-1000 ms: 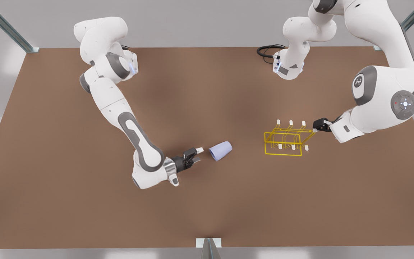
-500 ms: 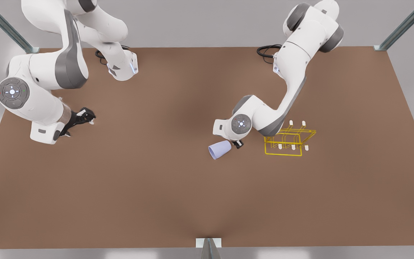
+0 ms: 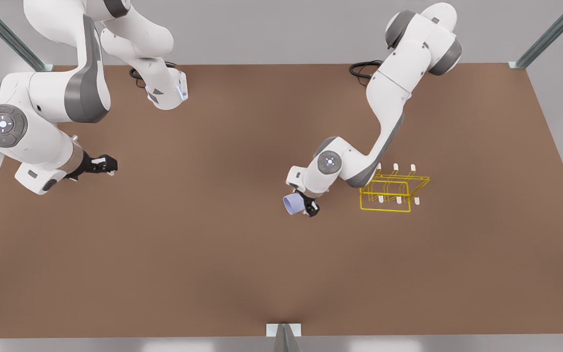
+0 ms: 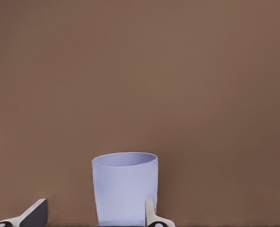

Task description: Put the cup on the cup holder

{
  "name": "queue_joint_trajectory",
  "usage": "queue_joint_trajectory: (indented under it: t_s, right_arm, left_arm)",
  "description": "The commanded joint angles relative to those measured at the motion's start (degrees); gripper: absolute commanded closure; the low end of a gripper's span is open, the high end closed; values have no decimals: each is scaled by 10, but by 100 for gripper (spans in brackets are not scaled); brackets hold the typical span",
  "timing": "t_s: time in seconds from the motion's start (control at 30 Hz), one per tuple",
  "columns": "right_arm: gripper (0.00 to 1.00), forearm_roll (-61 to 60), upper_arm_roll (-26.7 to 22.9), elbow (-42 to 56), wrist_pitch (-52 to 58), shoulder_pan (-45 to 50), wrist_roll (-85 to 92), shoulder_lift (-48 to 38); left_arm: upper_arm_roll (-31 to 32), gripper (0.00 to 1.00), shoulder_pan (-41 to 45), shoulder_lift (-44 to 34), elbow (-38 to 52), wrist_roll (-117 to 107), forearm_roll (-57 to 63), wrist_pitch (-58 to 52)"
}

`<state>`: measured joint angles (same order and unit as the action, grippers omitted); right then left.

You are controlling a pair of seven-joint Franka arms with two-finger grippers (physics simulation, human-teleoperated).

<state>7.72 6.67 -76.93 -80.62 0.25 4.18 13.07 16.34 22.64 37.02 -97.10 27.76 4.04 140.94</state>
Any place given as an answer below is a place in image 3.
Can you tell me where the pale lilac cup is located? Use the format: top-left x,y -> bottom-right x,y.
282,193 -> 305,216

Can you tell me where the black cable loop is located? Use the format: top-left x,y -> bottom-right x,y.
130,62 -> 178,89
349,60 -> 384,88

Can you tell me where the silver frame post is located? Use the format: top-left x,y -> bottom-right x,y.
0,0 -> 54,72
266,323 -> 302,352
508,0 -> 563,69

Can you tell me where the yellow wire cup holder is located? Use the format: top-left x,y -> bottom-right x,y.
359,164 -> 430,213

